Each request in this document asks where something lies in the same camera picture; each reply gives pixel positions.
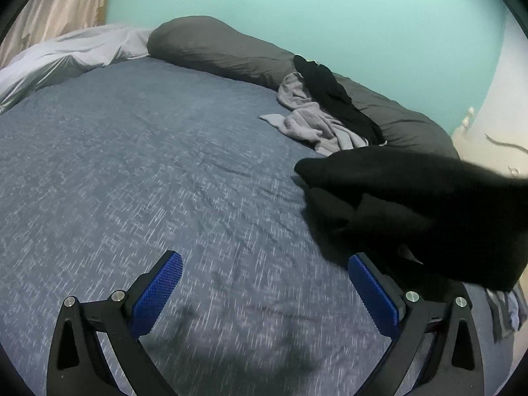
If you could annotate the crumpled grey garment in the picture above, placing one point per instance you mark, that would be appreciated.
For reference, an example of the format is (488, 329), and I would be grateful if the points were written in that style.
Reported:
(305, 119)

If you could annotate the grey striped cloth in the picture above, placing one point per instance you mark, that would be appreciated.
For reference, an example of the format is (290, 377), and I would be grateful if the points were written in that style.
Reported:
(505, 309)

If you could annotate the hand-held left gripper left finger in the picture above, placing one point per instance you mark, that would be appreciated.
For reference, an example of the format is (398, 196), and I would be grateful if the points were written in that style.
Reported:
(159, 293)

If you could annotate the cream tufted headboard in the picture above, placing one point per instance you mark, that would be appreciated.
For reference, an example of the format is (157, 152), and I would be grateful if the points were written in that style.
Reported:
(507, 103)

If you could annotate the black pants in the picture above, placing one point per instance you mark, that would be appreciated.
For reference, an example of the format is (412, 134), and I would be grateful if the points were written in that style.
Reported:
(433, 206)

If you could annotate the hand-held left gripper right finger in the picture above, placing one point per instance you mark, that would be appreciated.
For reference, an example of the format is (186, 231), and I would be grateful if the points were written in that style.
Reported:
(373, 297)

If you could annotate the crumpled black garment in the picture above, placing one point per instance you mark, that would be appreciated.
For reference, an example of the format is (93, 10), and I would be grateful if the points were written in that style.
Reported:
(330, 90)

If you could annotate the long dark grey pillow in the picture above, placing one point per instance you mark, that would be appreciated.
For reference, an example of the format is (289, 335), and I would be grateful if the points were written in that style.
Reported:
(214, 45)

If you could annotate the blue patterned bedspread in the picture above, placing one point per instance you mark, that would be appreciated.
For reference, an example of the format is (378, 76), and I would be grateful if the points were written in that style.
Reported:
(123, 173)

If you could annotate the pink curtain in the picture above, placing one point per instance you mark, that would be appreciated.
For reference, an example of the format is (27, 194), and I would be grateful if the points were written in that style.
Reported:
(53, 4)

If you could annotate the pale grey crumpled sheet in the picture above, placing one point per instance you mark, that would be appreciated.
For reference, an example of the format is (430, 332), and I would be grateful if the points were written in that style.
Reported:
(62, 57)

